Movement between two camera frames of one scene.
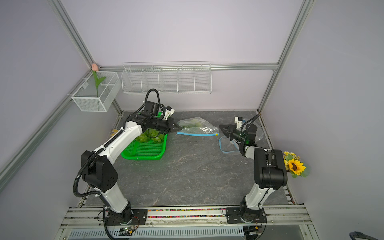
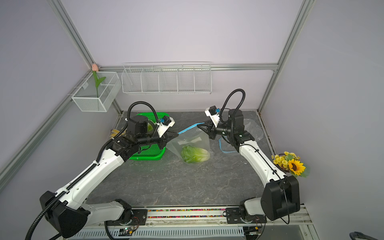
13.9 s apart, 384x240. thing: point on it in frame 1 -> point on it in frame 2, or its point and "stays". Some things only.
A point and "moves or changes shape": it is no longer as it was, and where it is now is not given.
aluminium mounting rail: x=286 y=217 stays
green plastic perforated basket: x=138 y=150 stays
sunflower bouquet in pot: x=293 y=165 stays
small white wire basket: x=99 y=92 stays
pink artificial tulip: x=95 y=69 stays
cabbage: x=192 y=123 -> x=191 y=154
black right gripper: x=229 y=133 -> x=208 y=125
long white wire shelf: x=168 y=78 stays
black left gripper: x=170 y=127 -> x=164 y=141
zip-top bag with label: x=197 y=126 moves or changes shape
